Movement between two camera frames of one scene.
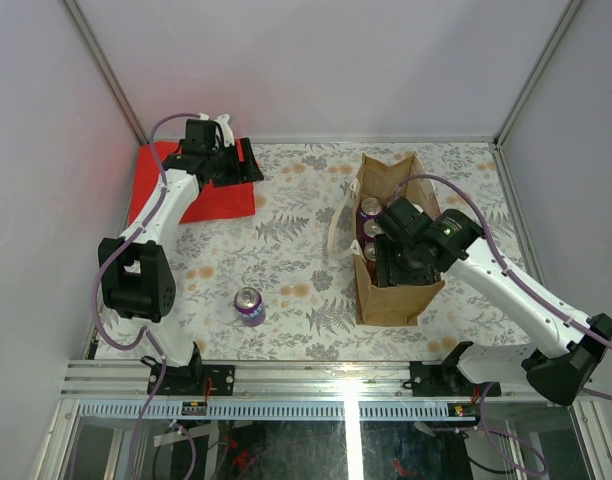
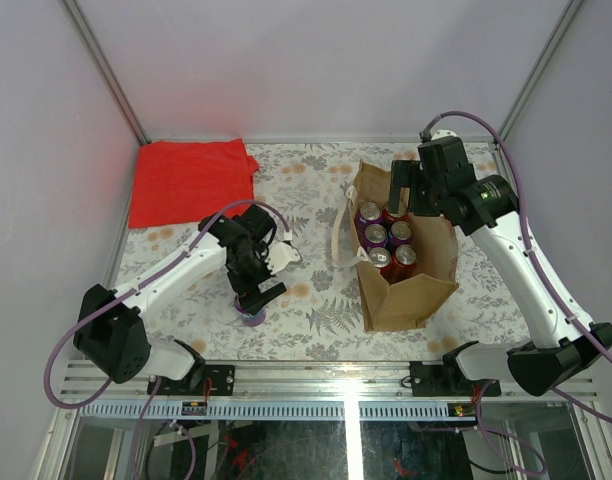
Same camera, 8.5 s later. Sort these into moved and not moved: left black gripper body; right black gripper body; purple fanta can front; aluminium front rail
Moved: left black gripper body; right black gripper body
Not moved: purple fanta can front; aluminium front rail
